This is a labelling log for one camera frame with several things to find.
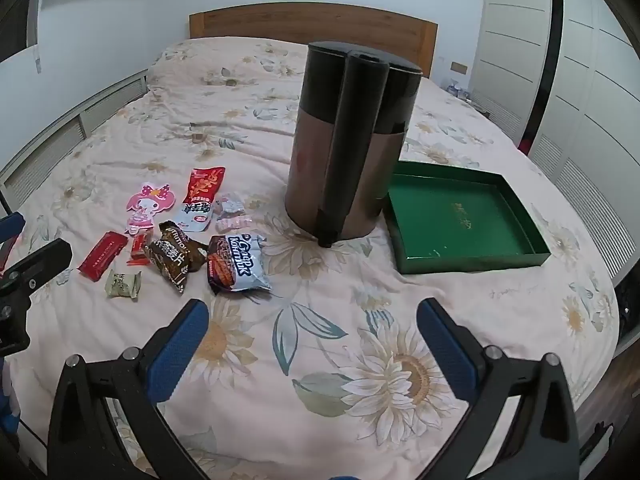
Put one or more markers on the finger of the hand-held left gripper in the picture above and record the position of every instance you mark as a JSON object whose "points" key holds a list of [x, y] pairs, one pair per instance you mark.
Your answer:
{"points": [[42, 260], [11, 225]]}

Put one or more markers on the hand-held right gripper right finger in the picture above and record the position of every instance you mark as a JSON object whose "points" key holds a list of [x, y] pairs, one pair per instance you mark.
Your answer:
{"points": [[445, 345]]}

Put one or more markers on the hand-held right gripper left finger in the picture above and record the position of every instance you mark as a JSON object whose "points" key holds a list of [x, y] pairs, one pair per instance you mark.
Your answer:
{"points": [[180, 350]]}

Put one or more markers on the beige green candy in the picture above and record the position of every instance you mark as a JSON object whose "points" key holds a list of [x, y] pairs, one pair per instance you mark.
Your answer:
{"points": [[122, 285]]}

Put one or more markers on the brown snack packet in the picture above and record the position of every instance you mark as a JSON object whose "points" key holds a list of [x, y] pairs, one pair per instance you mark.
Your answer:
{"points": [[167, 262], [182, 235]]}

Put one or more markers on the red candy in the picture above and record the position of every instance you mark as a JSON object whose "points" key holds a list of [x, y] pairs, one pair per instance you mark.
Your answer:
{"points": [[139, 250]]}

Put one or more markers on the white and brown chip bag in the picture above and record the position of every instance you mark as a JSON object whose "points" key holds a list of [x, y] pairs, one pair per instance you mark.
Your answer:
{"points": [[235, 265]]}

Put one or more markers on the pink character snack packet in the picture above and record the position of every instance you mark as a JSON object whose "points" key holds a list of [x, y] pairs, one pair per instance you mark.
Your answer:
{"points": [[150, 205]]}

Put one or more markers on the green box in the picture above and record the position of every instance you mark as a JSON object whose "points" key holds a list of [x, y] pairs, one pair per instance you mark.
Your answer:
{"points": [[450, 220]]}

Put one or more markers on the pink clear candy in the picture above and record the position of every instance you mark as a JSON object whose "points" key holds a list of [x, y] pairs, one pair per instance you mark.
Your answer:
{"points": [[232, 224]]}

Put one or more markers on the red and white snack packet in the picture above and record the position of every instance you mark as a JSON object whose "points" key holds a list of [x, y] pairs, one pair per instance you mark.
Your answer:
{"points": [[202, 185]]}

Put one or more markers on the person's left hand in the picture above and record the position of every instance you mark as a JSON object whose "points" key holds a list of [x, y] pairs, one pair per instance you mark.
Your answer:
{"points": [[6, 400]]}

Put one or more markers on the white louvred panel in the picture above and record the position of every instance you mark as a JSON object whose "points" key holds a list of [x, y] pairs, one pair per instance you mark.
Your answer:
{"points": [[50, 145]]}

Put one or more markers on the floral pink quilt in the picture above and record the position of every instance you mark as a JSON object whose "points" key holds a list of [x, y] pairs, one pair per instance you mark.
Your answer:
{"points": [[325, 340]]}

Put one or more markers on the small white containers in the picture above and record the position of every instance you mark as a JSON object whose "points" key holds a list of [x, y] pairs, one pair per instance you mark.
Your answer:
{"points": [[457, 89]]}

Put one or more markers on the white louvred wardrobe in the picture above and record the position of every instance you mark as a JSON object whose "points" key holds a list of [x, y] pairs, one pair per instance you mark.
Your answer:
{"points": [[575, 60]]}

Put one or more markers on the wooden headboard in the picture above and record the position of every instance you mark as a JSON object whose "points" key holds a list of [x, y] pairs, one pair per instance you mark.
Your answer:
{"points": [[300, 22]]}

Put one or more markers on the wall socket plate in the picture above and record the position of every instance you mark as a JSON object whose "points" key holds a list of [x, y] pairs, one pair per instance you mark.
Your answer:
{"points": [[458, 67]]}

